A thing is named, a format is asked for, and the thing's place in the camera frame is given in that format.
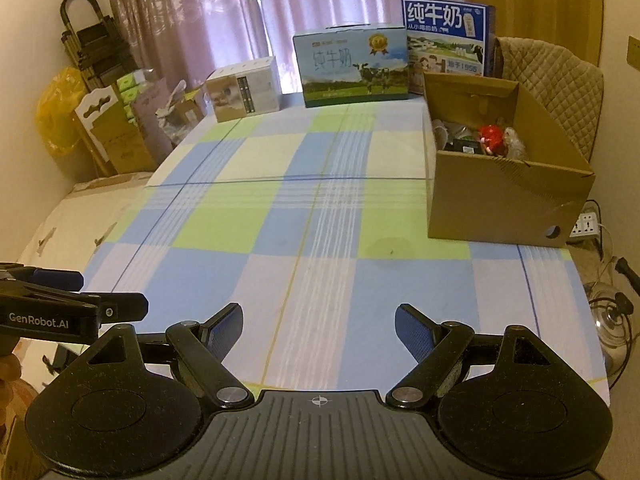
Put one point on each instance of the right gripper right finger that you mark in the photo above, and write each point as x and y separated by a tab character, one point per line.
438	350

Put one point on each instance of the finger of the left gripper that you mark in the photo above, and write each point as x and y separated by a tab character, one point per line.
59	279
122	307

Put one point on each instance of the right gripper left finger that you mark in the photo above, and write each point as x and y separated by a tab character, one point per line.
200	349

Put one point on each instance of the red strawberry snack bag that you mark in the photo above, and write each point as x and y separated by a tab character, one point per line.
491	139

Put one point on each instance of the black rectangular product box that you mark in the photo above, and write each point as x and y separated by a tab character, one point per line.
465	146

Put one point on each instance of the cotton swab bag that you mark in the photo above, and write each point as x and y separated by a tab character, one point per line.
515	148

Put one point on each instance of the person's left hand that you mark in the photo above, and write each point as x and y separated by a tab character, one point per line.
10	371

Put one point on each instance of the open brown cardboard box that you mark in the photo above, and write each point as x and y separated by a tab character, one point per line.
530	201

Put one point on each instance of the yellow plastic bag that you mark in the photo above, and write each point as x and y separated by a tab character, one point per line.
54	111

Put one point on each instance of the checked blue green bedsheet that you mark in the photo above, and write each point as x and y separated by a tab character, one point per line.
314	221

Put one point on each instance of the floor fan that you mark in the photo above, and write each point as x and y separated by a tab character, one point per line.
611	310

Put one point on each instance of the purple grey cardboard box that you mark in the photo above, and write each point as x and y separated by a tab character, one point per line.
145	106

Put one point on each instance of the white power strip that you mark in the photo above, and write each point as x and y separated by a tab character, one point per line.
587	226

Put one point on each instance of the black folding hand cart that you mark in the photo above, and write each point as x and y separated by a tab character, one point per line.
99	52

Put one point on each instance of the small white printed box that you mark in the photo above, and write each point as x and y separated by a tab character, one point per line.
244	89

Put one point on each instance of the pink window curtain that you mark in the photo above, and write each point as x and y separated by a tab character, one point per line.
189	39

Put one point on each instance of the beige quilted chair cover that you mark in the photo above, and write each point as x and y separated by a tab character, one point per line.
569	88

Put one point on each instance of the light blue milk carton box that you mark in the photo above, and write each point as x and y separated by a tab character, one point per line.
351	64

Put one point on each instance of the dark blue milk carton box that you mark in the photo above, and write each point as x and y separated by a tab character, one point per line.
448	37

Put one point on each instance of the brown carton with handle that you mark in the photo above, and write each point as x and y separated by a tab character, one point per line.
118	140

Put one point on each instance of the beige wall socket pair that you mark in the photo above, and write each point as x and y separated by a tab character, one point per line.
633	52

